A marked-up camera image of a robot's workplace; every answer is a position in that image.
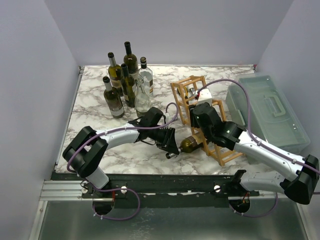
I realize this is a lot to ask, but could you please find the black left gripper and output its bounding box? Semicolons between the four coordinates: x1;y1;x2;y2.
148;125;179;154

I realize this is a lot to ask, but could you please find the green wine bottle white label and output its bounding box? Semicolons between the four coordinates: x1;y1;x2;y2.
165;132;204;159

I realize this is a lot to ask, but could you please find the olive wine bottle brown label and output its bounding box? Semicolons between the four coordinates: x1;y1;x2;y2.
102;76;125;119

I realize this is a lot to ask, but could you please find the green wine bottle cream label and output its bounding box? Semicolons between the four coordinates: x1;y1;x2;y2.
121;63;137;108

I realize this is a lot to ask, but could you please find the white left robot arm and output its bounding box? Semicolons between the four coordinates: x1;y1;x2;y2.
62;107;180;198

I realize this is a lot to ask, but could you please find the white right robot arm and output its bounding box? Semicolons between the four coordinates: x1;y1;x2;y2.
189;102;320;205

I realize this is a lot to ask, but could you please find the round clear glass bottle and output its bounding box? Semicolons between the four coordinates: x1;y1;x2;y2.
134;78;152;118

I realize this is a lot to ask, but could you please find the wooden wine rack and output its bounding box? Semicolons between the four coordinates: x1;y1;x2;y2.
170;75;243;166

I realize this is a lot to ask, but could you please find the square clear liquor bottle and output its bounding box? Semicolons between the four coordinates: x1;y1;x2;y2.
139;56;154;96

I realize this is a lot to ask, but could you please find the green bottle Primitivo label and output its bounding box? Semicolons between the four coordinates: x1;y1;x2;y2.
107;52;123;97

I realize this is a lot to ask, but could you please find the dark green bottle Masini label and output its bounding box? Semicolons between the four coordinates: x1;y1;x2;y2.
123;41;139;80

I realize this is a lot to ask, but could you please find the translucent plastic storage box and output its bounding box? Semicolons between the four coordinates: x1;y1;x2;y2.
225;73;311;155

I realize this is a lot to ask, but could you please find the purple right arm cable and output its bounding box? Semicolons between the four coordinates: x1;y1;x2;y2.
197;78;320;218

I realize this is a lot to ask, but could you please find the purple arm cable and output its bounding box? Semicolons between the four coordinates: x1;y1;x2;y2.
197;78;320;218
66;102;180;221

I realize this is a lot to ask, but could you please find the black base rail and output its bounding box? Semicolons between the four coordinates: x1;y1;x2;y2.
49;172;266;210

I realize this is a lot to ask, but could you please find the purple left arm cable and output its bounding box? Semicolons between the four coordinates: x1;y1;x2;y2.
66;102;180;221

